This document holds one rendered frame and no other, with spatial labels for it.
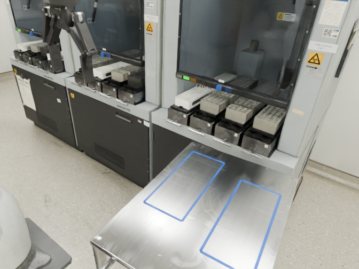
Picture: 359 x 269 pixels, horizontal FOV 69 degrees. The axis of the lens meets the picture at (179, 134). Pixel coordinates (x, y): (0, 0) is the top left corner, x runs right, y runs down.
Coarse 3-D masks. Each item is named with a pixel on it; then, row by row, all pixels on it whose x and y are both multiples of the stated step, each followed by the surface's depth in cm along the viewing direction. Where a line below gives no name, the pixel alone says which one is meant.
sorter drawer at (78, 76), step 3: (75, 72) 187; (78, 72) 186; (81, 72) 186; (75, 75) 187; (78, 75) 185; (81, 75) 184; (75, 78) 189; (78, 78) 187; (81, 78) 185; (75, 81) 190; (78, 81) 188; (81, 81) 186; (75, 84) 184; (78, 84) 183; (81, 84) 187; (84, 84) 185
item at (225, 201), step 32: (192, 160) 103; (224, 160) 104; (160, 192) 87; (192, 192) 88; (224, 192) 88; (256, 192) 89; (288, 192) 90; (128, 224) 75; (160, 224) 76; (192, 224) 76; (224, 224) 77; (256, 224) 78; (96, 256) 73; (128, 256) 67; (160, 256) 67; (192, 256) 68; (224, 256) 68; (256, 256) 68
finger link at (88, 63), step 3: (90, 51) 62; (93, 51) 63; (93, 54) 63; (84, 57) 64; (87, 57) 64; (90, 57) 64; (84, 60) 65; (87, 60) 64; (90, 60) 65; (87, 63) 65; (90, 63) 65; (87, 66) 65; (90, 66) 66; (87, 69) 66
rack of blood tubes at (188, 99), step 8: (192, 88) 158; (200, 88) 159; (208, 88) 159; (176, 96) 146; (184, 96) 147; (192, 96) 148; (200, 96) 149; (176, 104) 147; (184, 104) 143; (192, 104) 152
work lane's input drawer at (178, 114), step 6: (168, 108) 147; (174, 108) 145; (180, 108) 144; (192, 108) 145; (168, 114) 148; (174, 114) 146; (180, 114) 143; (186, 114) 140; (168, 120) 145; (174, 120) 147; (180, 120) 145; (186, 120) 142; (180, 126) 141
